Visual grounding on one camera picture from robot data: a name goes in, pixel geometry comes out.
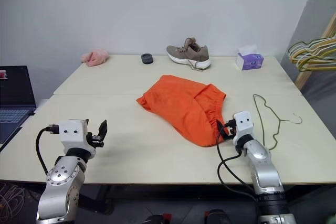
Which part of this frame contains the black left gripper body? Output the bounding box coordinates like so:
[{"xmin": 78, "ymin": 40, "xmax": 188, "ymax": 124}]
[{"xmin": 86, "ymin": 133, "xmax": 105, "ymax": 148}]

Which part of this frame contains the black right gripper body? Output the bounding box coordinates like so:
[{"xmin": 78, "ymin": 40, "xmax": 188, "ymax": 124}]
[{"xmin": 222, "ymin": 120, "xmax": 237, "ymax": 141}]

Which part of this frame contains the wooden clothes hanger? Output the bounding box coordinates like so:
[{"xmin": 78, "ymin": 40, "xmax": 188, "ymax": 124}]
[{"xmin": 253, "ymin": 93, "xmax": 303, "ymax": 152}]

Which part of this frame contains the orange cloth garment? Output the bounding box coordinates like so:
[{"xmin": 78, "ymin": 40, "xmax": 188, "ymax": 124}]
[{"xmin": 135, "ymin": 74, "xmax": 227, "ymax": 148}]

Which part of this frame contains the pink fluffy slipper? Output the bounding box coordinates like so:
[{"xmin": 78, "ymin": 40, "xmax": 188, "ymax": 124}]
[{"xmin": 80, "ymin": 48, "xmax": 110, "ymax": 68}]

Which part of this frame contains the purple white tissue box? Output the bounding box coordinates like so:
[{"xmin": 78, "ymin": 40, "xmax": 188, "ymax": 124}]
[{"xmin": 235, "ymin": 45, "xmax": 265, "ymax": 71}]

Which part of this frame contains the taupe sneaker white sole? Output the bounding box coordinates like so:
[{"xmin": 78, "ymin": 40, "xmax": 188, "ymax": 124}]
[{"xmin": 166, "ymin": 37, "xmax": 212, "ymax": 72}]

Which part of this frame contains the dark open laptop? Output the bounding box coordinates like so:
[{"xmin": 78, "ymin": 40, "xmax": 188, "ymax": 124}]
[{"xmin": 0, "ymin": 65, "xmax": 37, "ymax": 144}]

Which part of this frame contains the black round container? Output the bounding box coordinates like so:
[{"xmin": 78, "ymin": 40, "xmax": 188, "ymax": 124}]
[{"xmin": 140, "ymin": 53, "xmax": 154, "ymax": 66}]

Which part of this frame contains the dark rounded shape red mark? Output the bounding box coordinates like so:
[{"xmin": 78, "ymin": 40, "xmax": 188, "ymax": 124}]
[
  {"xmin": 143, "ymin": 214, "xmax": 173, "ymax": 224},
  {"xmin": 204, "ymin": 209, "xmax": 233, "ymax": 224}
]

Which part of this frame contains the wooden clothes rack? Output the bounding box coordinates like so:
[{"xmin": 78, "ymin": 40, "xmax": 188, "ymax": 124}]
[{"xmin": 295, "ymin": 11, "xmax": 336, "ymax": 94}]

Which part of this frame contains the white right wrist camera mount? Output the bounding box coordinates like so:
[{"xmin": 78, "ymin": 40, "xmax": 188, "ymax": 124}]
[{"xmin": 232, "ymin": 111, "xmax": 255, "ymax": 144}]

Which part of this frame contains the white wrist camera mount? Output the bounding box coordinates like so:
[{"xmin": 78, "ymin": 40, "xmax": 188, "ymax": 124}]
[
  {"xmin": 232, "ymin": 111, "xmax": 255, "ymax": 144},
  {"xmin": 58, "ymin": 119, "xmax": 97, "ymax": 154}
]

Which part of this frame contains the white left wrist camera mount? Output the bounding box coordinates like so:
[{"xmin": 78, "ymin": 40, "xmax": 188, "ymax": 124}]
[{"xmin": 58, "ymin": 119, "xmax": 97, "ymax": 154}]

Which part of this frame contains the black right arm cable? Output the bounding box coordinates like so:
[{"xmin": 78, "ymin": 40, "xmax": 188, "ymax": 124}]
[{"xmin": 215, "ymin": 127, "xmax": 261, "ymax": 204}]

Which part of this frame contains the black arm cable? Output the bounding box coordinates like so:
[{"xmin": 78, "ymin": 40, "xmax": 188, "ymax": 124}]
[
  {"xmin": 35, "ymin": 123, "xmax": 60, "ymax": 175},
  {"xmin": 215, "ymin": 127, "xmax": 261, "ymax": 204}
]

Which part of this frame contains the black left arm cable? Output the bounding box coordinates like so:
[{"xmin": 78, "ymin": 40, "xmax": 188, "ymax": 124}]
[{"xmin": 35, "ymin": 123, "xmax": 60, "ymax": 175}]

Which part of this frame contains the tangled pale wires bundle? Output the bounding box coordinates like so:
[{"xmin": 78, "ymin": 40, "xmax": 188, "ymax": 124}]
[{"xmin": 0, "ymin": 181, "xmax": 26, "ymax": 221}]

